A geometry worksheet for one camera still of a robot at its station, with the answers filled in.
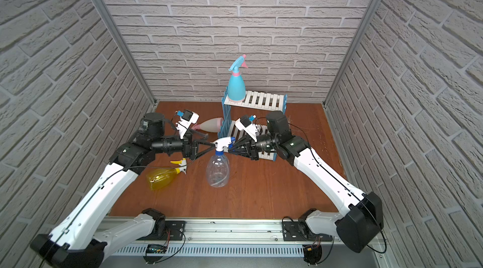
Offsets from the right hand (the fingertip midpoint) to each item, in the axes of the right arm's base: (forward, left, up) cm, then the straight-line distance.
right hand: (227, 156), depth 63 cm
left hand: (+6, +6, +3) cm, 9 cm away
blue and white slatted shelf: (+32, +2, -27) cm, 42 cm away
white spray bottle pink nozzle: (+29, +10, -20) cm, 37 cm away
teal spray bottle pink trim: (+27, -4, +5) cm, 28 cm away
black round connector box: (-27, -30, -31) cm, 51 cm away
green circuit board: (-22, +31, -32) cm, 49 cm away
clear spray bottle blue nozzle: (-3, +3, -2) cm, 5 cm away
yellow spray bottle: (+5, +34, -27) cm, 44 cm away
